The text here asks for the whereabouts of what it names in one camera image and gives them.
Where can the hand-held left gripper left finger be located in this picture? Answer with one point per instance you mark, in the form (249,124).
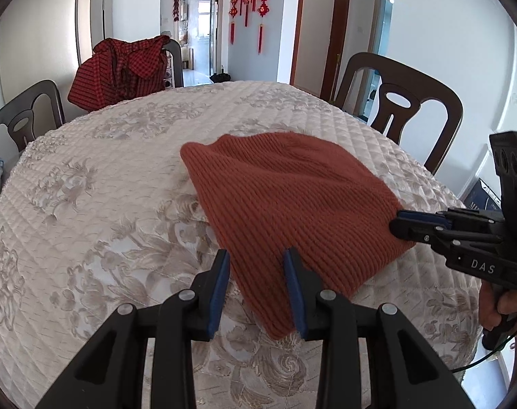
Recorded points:
(216,294)

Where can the rust orange knit sweater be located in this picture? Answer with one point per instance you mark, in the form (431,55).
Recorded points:
(292,204)

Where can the brown wooden door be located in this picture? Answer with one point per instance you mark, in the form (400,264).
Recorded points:
(320,30)

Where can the dark wooden chair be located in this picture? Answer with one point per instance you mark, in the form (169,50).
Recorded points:
(176,64)
(437,98)
(41,102)

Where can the cream embroidered quilted tablecloth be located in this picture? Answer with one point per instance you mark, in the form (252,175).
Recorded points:
(113,204)

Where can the red plaid clothes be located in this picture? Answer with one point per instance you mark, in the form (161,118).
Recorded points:
(113,72)

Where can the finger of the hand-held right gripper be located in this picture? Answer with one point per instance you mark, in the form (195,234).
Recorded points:
(420,234)
(429,218)

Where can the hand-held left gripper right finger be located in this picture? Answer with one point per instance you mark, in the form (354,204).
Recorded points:
(294,294)

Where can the person's right hand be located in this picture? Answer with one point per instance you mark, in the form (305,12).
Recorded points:
(488,311)

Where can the dark blue box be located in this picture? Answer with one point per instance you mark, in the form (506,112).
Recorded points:
(484,198)

